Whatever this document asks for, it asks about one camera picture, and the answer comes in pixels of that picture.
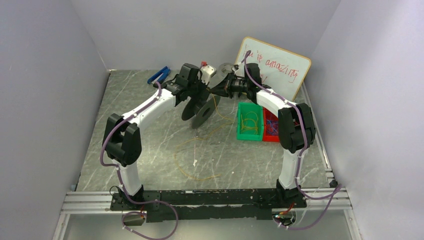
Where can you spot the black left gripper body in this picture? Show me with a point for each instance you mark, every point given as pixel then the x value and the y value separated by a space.
pixel 197 91

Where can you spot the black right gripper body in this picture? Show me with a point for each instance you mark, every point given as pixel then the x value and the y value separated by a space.
pixel 228 86

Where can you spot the dark grey perforated spool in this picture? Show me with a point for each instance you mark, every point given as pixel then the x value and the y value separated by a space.
pixel 198 110

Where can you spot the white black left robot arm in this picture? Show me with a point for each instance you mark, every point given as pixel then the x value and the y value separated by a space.
pixel 122 137

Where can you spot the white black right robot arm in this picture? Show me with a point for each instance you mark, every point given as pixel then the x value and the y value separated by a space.
pixel 296 129

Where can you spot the blue and black stapler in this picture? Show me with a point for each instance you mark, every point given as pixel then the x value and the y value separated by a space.
pixel 159 77

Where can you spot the green plastic bin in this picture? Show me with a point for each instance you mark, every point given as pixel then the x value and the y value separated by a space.
pixel 250 122

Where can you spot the yellow framed whiteboard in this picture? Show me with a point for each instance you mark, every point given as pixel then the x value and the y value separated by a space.
pixel 283 70

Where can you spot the red plastic bin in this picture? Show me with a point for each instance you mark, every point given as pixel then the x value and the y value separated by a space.
pixel 271 127

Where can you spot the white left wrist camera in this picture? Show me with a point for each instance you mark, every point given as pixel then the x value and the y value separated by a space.
pixel 207 72

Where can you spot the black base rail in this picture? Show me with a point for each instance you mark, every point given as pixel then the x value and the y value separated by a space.
pixel 166 205

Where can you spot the aluminium frame rail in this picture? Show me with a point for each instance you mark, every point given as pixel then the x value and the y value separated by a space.
pixel 87 202

